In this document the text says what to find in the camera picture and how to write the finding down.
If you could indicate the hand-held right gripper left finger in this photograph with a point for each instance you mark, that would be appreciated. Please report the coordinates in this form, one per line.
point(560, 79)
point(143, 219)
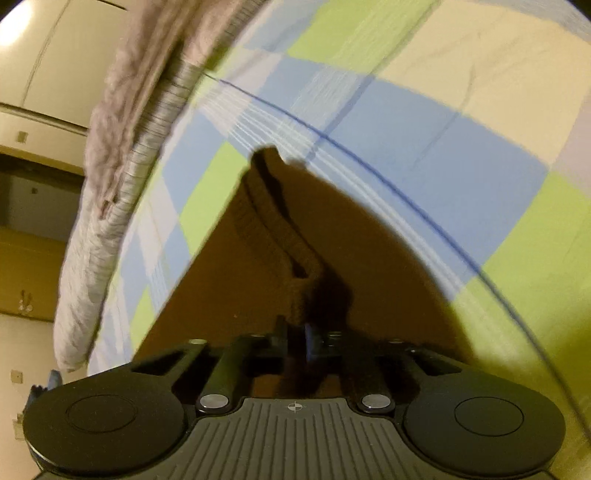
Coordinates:
point(282, 339)

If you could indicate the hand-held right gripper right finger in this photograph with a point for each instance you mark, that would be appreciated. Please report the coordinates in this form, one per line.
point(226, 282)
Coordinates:
point(310, 344)

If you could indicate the brown garment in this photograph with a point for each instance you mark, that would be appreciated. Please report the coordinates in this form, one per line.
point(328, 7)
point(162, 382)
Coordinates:
point(258, 258)

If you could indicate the grey striped quilt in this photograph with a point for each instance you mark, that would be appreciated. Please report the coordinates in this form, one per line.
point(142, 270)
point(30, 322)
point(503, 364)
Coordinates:
point(87, 286)

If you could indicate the checkered bed sheet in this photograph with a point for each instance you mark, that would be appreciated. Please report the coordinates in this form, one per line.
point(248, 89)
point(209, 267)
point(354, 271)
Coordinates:
point(415, 138)

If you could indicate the small blue object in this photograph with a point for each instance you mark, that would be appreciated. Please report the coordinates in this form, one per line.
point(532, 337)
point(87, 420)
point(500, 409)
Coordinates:
point(54, 378)

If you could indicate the wooden cabinet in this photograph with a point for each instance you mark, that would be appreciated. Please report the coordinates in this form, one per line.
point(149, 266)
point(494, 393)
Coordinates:
point(27, 267)

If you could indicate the grey fuzzy blanket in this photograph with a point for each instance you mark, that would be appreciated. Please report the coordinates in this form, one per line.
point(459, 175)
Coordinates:
point(134, 92)

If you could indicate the white wardrobe door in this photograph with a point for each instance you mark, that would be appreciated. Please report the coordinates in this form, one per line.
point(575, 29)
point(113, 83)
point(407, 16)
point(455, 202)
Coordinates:
point(55, 55)

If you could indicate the wall socket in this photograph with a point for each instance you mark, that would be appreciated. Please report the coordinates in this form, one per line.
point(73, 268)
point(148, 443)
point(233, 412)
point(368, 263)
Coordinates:
point(16, 376)

